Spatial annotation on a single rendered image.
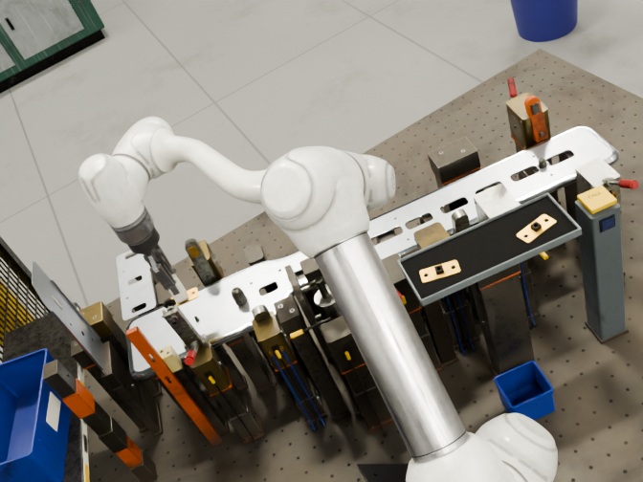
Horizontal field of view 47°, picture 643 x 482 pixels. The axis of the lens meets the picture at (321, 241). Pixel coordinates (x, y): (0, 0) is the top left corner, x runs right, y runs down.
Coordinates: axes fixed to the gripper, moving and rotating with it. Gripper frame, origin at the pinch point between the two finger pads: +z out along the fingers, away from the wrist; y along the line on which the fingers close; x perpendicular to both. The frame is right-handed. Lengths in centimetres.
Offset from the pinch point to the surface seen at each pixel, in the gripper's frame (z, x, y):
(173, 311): -8.4, -0.9, -17.0
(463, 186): 13, -79, 5
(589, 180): 7, -103, -18
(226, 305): 13.0, -8.4, 0.7
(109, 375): 13.3, 25.8, -4.8
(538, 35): 109, -198, 201
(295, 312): 1.0, -25.7, -23.8
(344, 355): 11.0, -32.0, -33.0
